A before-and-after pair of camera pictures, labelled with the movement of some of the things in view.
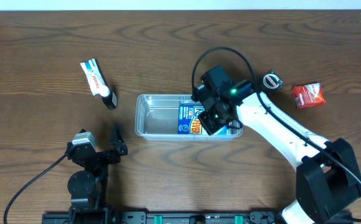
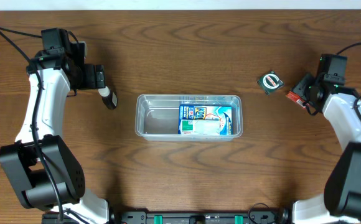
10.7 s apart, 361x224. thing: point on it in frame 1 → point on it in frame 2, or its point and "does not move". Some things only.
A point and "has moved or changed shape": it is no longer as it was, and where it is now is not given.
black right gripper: (210, 121) → (304, 88)
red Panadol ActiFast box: (309, 95) has moved or changed shape
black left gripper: (99, 155) → (98, 76)
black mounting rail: (177, 217) does not move
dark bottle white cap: (109, 98) does not move
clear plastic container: (157, 119) does not move
